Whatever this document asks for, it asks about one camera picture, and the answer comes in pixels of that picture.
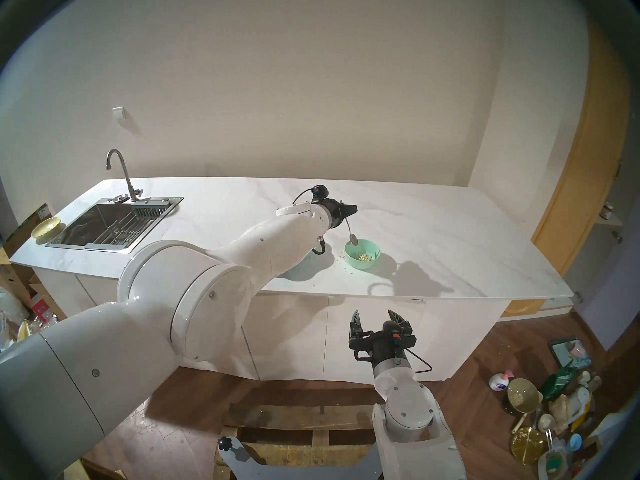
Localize brown cardboard box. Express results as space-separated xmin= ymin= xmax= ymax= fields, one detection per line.
xmin=0 ymin=202 xmax=51 ymax=295

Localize gold round plate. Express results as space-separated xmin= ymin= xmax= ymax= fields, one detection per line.
xmin=510 ymin=427 xmax=546 ymax=466

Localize small mint green bowl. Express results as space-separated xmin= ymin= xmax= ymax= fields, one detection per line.
xmin=344 ymin=238 xmax=382 ymax=270

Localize blue flower-shaped bowl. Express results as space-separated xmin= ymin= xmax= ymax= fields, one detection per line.
xmin=277 ymin=251 xmax=326 ymax=281

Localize wooden door frame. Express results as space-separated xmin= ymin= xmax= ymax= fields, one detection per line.
xmin=502 ymin=29 xmax=631 ymax=317

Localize metal sink drain rack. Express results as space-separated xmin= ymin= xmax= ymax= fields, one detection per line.
xmin=92 ymin=218 xmax=155 ymax=246

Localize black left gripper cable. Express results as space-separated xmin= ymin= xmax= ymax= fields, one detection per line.
xmin=292 ymin=185 xmax=329 ymax=255

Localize white counter cabinet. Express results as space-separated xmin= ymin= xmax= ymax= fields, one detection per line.
xmin=32 ymin=269 xmax=511 ymax=385

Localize black framed tablet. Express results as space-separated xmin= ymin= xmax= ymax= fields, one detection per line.
xmin=547 ymin=337 xmax=591 ymax=371

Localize curved metal faucet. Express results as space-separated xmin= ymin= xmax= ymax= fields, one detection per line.
xmin=105 ymin=148 xmax=144 ymax=202

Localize green snack bag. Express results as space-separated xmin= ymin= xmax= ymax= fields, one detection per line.
xmin=539 ymin=366 xmax=576 ymax=400

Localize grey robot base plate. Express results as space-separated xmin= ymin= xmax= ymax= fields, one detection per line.
xmin=217 ymin=436 xmax=383 ymax=480

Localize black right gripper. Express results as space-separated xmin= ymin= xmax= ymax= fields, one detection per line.
xmin=348 ymin=308 xmax=418 ymax=369

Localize stainless steel sink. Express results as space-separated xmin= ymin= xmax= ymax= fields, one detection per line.
xmin=45 ymin=196 xmax=184 ymax=254

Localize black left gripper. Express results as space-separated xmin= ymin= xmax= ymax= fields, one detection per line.
xmin=322 ymin=198 xmax=354 ymax=230

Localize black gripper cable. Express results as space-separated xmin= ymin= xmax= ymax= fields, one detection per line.
xmin=405 ymin=348 xmax=433 ymax=374
xmin=292 ymin=185 xmax=329 ymax=255

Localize wooden pallet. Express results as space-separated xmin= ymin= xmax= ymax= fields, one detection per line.
xmin=215 ymin=404 xmax=386 ymax=467

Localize pale yellow dish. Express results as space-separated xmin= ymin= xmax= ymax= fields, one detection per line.
xmin=31 ymin=215 xmax=62 ymax=240

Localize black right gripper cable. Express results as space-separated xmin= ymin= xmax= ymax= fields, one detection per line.
xmin=405 ymin=348 xmax=433 ymax=374

